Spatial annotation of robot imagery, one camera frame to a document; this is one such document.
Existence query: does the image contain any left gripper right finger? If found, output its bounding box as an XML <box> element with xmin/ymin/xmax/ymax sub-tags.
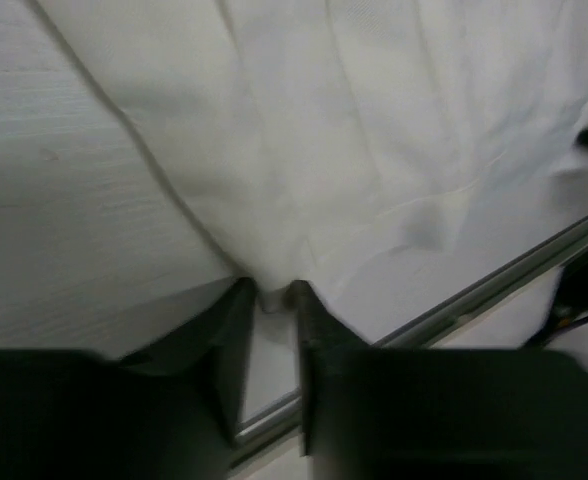
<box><xmin>288</xmin><ymin>280</ymin><xmax>373</xmax><ymax>455</ymax></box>

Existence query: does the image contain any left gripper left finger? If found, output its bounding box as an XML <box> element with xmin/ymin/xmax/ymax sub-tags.
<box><xmin>119</xmin><ymin>278</ymin><xmax>255</xmax><ymax>443</ymax></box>

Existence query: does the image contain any white pleated skirt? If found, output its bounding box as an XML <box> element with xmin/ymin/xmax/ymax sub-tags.
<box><xmin>33</xmin><ymin>1</ymin><xmax>588</xmax><ymax>316</ymax></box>

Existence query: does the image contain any aluminium table front rail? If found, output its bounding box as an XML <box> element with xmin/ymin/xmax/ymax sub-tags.
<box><xmin>232</xmin><ymin>215</ymin><xmax>588</xmax><ymax>472</ymax></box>

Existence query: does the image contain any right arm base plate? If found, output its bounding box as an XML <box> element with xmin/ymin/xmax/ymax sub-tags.
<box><xmin>523</xmin><ymin>251</ymin><xmax>588</xmax><ymax>347</ymax></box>

